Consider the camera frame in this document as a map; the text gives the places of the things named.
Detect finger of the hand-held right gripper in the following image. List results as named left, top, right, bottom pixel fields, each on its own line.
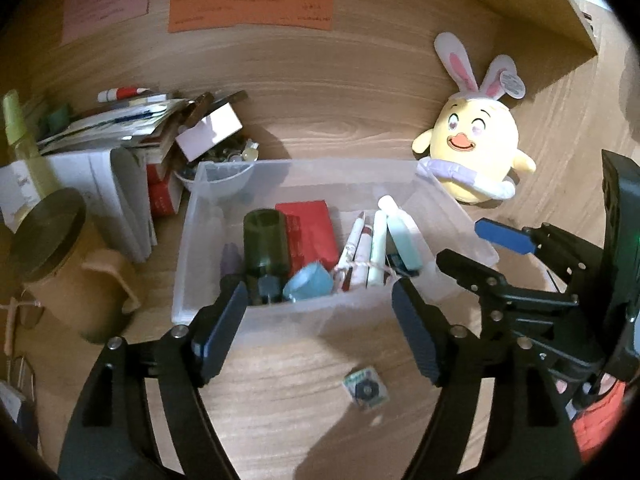
left=475, top=217, right=604, bottom=297
left=436, top=249, right=602, bottom=362

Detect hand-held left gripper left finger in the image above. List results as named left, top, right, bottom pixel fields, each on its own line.
left=59, top=274, right=249, bottom=480

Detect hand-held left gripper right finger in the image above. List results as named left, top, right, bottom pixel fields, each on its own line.
left=391, top=277, right=583, bottom=480

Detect clear plastic storage box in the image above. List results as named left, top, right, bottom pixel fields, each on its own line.
left=171, top=159, right=501, bottom=348

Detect dark green bottle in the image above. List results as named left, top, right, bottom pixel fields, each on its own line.
left=243, top=209, right=292, bottom=306

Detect blue-lidded printed jar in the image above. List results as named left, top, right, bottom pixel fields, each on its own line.
left=282, top=262, right=333, bottom=303

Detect white pen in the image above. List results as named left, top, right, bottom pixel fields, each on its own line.
left=340, top=212, right=366, bottom=291

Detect person's right forearm red sleeve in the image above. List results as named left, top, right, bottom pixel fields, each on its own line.
left=570, top=382, right=632, bottom=461

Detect small square packet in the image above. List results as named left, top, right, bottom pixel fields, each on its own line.
left=342, top=367, right=386, bottom=411

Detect white-capped cosmetic tube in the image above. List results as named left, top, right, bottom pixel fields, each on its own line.
left=377, top=195, right=423, bottom=276

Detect yellow chick plush bunny ears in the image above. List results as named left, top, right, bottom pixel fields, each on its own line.
left=412, top=32, right=537, bottom=205

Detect white stick tube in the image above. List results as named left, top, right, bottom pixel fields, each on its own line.
left=367, top=210, right=388, bottom=288

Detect red flat box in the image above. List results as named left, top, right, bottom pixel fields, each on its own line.
left=275, top=200, right=341, bottom=271

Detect red carton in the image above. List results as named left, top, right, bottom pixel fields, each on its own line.
left=147, top=160, right=183, bottom=217

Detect clear bowl with trinkets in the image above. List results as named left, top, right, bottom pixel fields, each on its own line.
left=175, top=135, right=261, bottom=198

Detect beige mug with dark lid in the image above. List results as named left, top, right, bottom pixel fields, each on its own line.
left=9, top=187, right=141, bottom=345

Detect small white cardboard box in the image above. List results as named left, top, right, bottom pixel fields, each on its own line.
left=175, top=104, right=243, bottom=161

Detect white and blue package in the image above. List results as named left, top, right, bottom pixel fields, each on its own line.
left=0, top=380, right=38, bottom=446

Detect dark brown object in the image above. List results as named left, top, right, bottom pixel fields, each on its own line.
left=182, top=91, right=248, bottom=131

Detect stack of booklets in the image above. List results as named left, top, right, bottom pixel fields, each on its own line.
left=37, top=92, right=191, bottom=153

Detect wooden shelf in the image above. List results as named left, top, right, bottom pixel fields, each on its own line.
left=537, top=0, right=601, bottom=56

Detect green spray bottle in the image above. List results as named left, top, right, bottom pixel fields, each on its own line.
left=2, top=90, right=56, bottom=201

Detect red and white marker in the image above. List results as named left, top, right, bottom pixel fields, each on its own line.
left=97, top=86, right=151, bottom=102

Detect orange paper note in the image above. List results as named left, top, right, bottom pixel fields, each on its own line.
left=168, top=0, right=333, bottom=33

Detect pink paper note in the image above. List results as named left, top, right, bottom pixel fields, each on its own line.
left=62, top=0, right=150, bottom=43

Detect beige cable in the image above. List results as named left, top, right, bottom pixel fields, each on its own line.
left=0, top=295, right=46, bottom=361

